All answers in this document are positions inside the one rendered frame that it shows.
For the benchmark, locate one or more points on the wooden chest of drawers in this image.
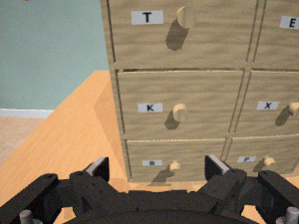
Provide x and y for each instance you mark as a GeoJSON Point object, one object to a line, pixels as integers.
{"type": "Point", "coordinates": [244, 67]}

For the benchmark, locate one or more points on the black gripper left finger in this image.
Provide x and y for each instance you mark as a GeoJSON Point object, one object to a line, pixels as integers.
{"type": "Point", "coordinates": [27, 206]}

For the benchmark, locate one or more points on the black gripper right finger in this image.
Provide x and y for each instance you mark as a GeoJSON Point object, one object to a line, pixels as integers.
{"type": "Point", "coordinates": [233, 193]}

